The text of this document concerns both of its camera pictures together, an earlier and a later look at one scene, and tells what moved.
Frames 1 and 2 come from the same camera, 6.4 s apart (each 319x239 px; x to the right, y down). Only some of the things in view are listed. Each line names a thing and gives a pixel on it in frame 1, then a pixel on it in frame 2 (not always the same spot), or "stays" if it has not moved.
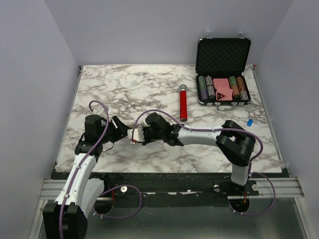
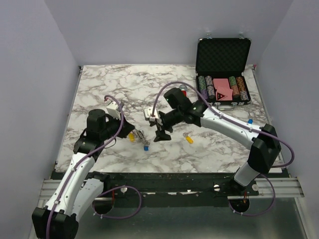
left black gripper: [120, 132] stays
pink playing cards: [224, 92] stays
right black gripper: [144, 129] to [161, 135]
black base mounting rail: [172, 190] stays
